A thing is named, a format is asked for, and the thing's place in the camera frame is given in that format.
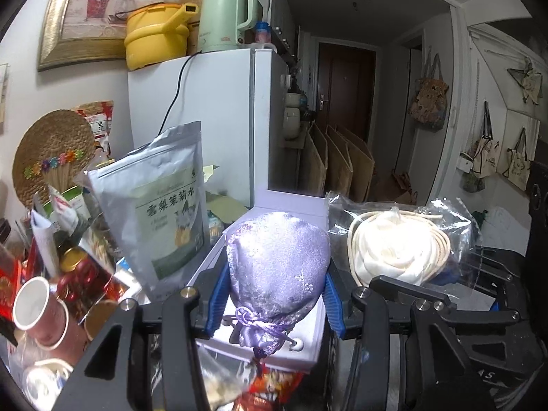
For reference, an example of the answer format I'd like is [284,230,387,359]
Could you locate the yellow rice cooker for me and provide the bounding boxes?
[124,3,199,71]

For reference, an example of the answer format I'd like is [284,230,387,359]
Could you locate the purple silk drawstring pouch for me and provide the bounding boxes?
[226,212,331,359]

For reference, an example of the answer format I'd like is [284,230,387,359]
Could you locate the lavender gift box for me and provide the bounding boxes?
[197,191,331,373]

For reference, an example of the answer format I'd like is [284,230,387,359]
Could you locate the gold framed flower picture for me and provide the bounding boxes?
[37,0,135,72]

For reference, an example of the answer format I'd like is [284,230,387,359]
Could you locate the woven straw round mat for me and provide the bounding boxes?
[12,110,96,208]

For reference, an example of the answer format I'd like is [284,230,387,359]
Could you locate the pink paper cup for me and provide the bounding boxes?
[12,276,87,353]

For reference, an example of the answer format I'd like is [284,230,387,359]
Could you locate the brown paper bags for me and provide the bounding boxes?
[296,123,375,202]

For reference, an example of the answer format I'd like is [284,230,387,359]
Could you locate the patterned tote bag hanging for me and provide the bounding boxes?
[408,50,450,132]

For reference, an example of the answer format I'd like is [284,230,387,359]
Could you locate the silver pear tea pouch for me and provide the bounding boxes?
[88,122,210,301]

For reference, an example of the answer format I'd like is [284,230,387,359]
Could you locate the white flower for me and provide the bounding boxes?
[325,191,482,288]

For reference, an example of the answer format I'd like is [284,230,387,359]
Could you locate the white refrigerator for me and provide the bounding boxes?
[128,48,290,207]

